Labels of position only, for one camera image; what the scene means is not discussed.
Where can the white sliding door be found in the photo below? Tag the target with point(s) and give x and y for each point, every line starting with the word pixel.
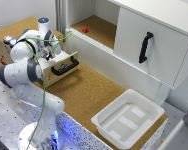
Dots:
pixel 164 56

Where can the white cabinet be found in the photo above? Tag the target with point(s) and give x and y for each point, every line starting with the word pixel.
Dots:
pixel 104 63

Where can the wooden drawer box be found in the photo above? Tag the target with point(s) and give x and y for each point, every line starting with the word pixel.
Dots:
pixel 14 28

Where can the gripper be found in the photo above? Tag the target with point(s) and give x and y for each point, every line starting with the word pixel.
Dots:
pixel 55 49

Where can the wooden drawer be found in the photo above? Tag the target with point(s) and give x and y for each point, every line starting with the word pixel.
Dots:
pixel 57 75

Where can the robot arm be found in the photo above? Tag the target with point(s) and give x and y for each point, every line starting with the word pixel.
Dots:
pixel 24 70

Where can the pink block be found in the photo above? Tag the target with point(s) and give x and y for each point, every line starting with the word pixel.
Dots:
pixel 84 29

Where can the red button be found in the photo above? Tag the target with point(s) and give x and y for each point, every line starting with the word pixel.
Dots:
pixel 7 38

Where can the white plastic box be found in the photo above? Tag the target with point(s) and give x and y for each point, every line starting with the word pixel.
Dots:
pixel 127 120

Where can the blue button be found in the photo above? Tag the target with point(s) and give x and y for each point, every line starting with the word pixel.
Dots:
pixel 13 42

